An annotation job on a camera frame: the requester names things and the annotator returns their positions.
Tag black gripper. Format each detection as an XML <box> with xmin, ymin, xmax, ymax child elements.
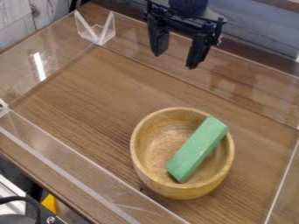
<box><xmin>144</xmin><ymin>0</ymin><xmax>226</xmax><ymax>69</ymax></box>

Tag brown wooden bowl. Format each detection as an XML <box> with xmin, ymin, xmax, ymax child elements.
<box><xmin>129</xmin><ymin>107</ymin><xmax>234</xmax><ymax>200</ymax></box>

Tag green rectangular block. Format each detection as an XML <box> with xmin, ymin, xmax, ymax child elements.
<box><xmin>165</xmin><ymin>115</ymin><xmax>229</xmax><ymax>183</ymax></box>

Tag yellow black device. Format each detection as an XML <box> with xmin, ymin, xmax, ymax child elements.
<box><xmin>26</xmin><ymin>193</ymin><xmax>72</xmax><ymax>224</ymax></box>

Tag clear acrylic corner bracket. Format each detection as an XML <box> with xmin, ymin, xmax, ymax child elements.
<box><xmin>73</xmin><ymin>11</ymin><xmax>116</xmax><ymax>46</ymax></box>

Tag clear acrylic enclosure walls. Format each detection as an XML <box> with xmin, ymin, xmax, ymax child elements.
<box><xmin>0</xmin><ymin>3</ymin><xmax>299</xmax><ymax>224</ymax></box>

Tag black cable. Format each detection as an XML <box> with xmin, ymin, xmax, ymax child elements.
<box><xmin>0</xmin><ymin>195</ymin><xmax>42</xmax><ymax>224</ymax></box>

